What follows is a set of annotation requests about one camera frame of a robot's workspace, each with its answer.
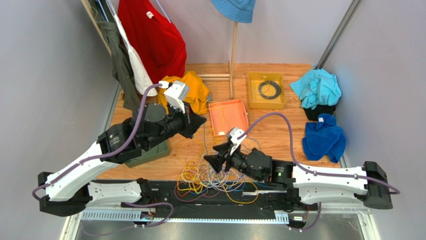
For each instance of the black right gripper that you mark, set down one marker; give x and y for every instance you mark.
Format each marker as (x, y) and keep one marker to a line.
(228, 158)

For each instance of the white garment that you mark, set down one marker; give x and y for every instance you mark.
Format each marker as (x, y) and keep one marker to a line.
(141, 78)

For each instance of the pink plastic tray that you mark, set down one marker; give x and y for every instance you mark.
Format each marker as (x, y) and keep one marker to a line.
(226, 115)

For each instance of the green plastic tray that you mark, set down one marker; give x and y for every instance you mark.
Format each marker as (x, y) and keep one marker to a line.
(160, 151)

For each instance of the dark blue towel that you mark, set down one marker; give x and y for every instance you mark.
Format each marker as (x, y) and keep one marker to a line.
(324, 138)

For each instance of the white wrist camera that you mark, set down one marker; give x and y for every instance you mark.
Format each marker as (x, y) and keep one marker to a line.
(235, 137)
(175, 93)

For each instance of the blue bucket hat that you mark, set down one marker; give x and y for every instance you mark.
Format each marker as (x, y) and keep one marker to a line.
(240, 11)

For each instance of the olive green garment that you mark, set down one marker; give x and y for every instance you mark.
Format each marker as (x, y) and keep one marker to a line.
(121, 67)

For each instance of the yellow plastic tray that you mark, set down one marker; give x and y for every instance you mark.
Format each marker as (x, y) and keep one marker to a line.
(266, 91)

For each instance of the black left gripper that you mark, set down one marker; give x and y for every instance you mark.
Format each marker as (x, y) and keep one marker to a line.
(192, 122)

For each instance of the cyan cloth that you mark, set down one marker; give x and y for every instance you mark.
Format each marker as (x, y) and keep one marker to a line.
(317, 87)

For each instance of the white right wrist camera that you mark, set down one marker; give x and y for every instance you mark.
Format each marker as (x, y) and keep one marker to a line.
(235, 137)

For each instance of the black cloth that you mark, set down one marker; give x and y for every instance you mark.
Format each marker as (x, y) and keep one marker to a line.
(313, 114)

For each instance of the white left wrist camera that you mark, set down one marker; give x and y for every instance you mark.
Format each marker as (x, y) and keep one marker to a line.
(175, 93)

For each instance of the wooden hat stand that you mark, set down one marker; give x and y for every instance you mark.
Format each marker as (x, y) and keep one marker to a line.
(226, 77)

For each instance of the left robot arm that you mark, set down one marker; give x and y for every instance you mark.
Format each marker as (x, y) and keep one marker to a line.
(75, 187)

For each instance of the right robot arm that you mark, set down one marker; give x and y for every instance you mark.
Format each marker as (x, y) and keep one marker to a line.
(305, 184)

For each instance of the red shirt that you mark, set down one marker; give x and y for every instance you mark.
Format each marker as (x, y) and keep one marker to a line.
(157, 41)

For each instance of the yellow shirt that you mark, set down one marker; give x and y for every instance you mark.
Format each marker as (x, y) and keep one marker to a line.
(197, 96)

